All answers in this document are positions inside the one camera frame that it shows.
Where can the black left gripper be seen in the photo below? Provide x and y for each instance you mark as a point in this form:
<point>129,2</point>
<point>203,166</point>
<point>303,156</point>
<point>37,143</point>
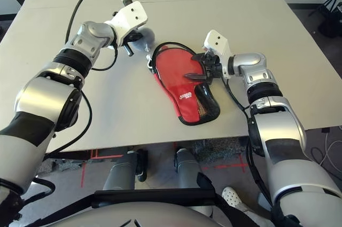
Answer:
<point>133,38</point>

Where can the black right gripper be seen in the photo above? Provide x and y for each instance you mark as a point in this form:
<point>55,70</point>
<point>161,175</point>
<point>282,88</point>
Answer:
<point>212,68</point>

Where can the grey fluffy pom-pom zipper pull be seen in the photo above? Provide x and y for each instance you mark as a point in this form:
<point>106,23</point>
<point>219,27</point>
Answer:
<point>147,38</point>

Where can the red black paddle case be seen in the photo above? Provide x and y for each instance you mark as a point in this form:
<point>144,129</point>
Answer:
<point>173,88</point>

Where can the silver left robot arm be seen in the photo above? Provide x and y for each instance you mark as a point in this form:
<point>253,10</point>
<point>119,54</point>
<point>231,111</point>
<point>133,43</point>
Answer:
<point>45,96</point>

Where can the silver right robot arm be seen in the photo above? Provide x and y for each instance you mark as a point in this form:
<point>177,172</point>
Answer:
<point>280,120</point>

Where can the grey robot right leg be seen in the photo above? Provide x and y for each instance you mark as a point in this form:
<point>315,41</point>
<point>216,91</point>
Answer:
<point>187,169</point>

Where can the grey robot leg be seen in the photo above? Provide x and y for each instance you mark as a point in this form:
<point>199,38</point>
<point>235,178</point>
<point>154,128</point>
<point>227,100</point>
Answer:
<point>120,173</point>
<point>187,169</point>

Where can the red floor tape lines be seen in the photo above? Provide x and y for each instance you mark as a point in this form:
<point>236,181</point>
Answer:
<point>107,156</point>

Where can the red floor tape cross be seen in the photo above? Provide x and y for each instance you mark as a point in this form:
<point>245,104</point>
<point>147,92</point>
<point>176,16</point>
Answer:
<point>241,166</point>

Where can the grey robot left leg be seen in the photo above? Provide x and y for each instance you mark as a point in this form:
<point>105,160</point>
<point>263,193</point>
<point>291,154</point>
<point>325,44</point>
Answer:
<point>120,173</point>

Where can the white perforated shoe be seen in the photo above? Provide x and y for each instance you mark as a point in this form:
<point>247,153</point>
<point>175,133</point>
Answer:
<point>231,196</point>

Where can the black harness bar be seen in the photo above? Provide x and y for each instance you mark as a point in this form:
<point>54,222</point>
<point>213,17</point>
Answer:
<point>152,197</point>

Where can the black bag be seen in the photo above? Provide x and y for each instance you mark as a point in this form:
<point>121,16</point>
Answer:
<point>331,26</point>

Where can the small black floor block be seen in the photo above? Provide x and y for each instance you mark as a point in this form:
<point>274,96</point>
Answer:
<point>325,131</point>

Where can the grey-blue floor pedal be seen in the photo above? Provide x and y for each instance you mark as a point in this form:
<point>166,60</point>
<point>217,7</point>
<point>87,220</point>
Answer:
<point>263,200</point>

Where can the grey robot torso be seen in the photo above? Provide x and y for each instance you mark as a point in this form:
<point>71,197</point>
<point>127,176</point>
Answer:
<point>128,217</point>

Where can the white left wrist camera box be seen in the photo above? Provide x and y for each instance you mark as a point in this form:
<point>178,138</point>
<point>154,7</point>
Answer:
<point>131,18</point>

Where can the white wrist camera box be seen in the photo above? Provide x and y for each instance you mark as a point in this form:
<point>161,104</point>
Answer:
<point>131,18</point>
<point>217,41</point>

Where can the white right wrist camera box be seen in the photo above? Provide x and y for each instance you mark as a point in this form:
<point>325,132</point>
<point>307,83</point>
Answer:
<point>217,41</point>

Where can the black camera tripod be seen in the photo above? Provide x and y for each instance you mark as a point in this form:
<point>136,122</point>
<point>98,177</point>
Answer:
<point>331,0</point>

